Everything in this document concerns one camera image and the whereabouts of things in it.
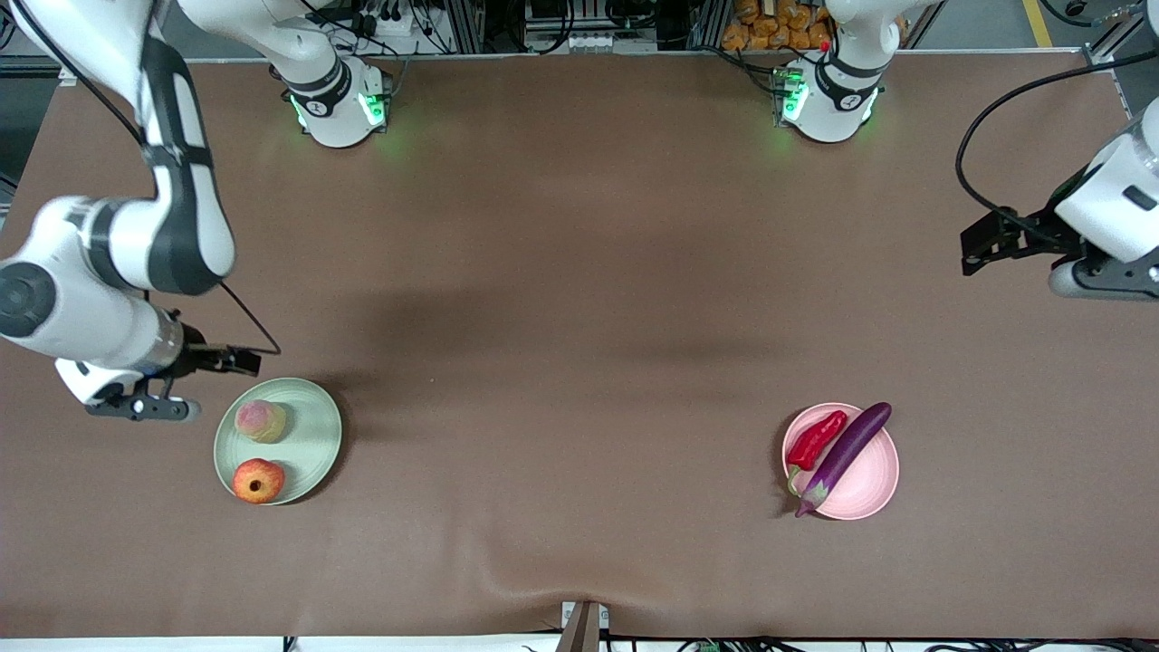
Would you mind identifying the peach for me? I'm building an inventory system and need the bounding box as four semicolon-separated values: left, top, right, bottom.
234;399;289;446

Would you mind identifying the red pomegranate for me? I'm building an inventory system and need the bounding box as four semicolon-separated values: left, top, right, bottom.
232;457;287;505

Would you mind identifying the purple eggplant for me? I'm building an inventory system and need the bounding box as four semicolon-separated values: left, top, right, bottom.
795;401;893;519

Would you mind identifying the red chili pepper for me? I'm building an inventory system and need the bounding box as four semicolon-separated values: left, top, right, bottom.
784;409;850;497

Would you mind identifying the pale green plate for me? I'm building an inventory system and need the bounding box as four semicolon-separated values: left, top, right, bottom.
214;377;343;505

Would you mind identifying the pink plate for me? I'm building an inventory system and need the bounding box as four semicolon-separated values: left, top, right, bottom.
781;402;900;521

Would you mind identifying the white power strip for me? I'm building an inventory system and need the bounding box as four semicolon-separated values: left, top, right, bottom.
349;0;434;39

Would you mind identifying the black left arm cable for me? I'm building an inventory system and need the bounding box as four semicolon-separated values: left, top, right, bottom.
954;47;1159;253

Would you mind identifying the aluminium frame post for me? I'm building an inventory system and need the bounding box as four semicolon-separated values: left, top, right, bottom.
1082;0;1159;73

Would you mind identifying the grey table edge bracket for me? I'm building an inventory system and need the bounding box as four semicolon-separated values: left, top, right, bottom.
560;600;610;652

